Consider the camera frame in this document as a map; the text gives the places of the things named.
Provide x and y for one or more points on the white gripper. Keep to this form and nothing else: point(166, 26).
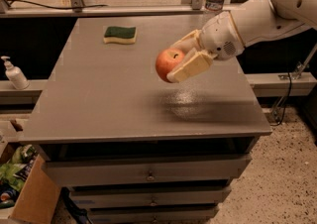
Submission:
point(220, 36)

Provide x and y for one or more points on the red yellow apple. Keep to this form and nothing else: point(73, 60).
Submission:
point(167, 60)

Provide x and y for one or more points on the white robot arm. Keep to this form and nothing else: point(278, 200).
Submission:
point(262, 24)

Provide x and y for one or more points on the green yellow sponge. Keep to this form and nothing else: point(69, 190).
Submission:
point(120, 35)

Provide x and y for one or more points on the grey drawer cabinet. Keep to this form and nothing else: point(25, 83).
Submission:
point(132, 149)

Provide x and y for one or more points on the white pump dispenser bottle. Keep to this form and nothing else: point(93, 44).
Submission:
point(14, 74)

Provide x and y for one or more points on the green snack bags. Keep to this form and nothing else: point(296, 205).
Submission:
point(14, 174)

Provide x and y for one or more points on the brown cardboard box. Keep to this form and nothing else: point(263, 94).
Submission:
point(37, 200)

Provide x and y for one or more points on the grey metal railing frame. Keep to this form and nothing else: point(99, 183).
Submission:
point(132, 6)

